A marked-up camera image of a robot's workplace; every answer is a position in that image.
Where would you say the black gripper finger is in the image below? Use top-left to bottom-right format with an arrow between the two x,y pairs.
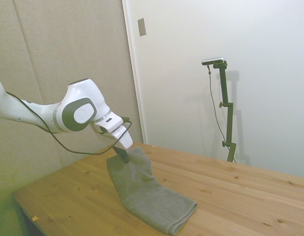
113,146 -> 130,164

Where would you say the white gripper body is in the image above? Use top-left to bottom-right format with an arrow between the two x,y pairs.
97,124 -> 134,150

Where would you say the grey towel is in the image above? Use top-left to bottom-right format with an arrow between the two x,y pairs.
106,146 -> 198,236

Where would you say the white door frame trim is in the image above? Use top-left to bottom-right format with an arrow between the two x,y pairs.
121,0 -> 148,145

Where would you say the dark jointed camera stand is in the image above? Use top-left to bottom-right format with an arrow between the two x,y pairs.
212,61 -> 237,163

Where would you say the grey wall plate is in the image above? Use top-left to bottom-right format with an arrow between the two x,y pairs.
138,17 -> 148,37

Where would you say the silver stereo camera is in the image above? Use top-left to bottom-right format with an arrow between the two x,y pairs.
201,56 -> 226,66

